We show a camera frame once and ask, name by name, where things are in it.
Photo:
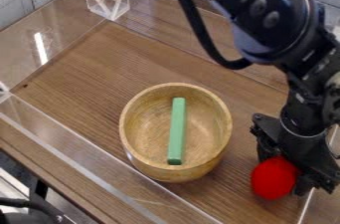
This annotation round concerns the clear acrylic corner bracket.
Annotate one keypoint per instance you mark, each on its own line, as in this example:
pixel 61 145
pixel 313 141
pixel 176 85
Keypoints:
pixel 110 9

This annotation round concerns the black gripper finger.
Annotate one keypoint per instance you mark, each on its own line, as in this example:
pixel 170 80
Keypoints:
pixel 314 178
pixel 265 147

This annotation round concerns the red plush strawberry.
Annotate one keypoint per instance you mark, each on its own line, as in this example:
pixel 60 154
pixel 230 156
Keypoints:
pixel 273 178

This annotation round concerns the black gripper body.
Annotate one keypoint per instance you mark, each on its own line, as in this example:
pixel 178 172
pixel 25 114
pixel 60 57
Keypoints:
pixel 300 131

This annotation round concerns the black metal table bracket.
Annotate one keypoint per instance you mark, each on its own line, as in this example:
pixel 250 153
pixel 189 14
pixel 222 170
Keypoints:
pixel 42 210

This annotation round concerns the clear acrylic tray wall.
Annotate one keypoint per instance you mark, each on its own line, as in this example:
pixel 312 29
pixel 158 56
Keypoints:
pixel 101 184

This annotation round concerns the green rectangular block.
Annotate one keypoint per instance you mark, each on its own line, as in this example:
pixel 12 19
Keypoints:
pixel 176 131

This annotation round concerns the wooden bowl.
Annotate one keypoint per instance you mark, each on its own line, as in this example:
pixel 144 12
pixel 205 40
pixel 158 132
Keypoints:
pixel 145 132

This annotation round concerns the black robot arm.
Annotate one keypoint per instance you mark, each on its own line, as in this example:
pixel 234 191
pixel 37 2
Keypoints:
pixel 281 33

